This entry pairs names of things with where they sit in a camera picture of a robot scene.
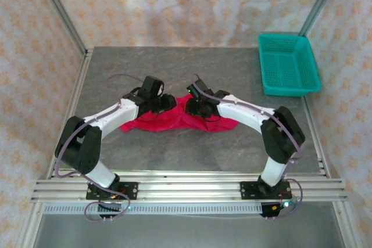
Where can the red t-shirt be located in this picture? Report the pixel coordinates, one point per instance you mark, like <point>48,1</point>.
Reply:
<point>171,120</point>

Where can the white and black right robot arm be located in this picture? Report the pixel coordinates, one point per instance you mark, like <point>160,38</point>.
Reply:
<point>279,140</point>

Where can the teal plastic basket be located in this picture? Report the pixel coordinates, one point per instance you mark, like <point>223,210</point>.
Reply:
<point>287,65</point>

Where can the patterned cloth backdrop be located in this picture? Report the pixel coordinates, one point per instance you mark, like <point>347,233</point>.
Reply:
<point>186,4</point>

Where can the grey metal lower shelf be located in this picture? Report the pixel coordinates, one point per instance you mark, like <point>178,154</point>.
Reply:
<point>186,232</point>

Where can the aluminium cross rail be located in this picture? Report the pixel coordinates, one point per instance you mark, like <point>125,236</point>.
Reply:
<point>189,187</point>

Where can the aluminium side rail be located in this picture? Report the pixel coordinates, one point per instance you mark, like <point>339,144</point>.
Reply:
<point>74,100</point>
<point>319,149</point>

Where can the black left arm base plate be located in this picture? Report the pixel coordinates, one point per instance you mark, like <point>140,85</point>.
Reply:
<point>130,190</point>

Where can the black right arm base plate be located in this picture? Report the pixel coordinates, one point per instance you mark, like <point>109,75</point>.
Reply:
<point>250,190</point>

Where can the aluminium upright post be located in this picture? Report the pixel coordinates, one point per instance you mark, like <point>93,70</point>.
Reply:
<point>319,1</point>
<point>62,15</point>

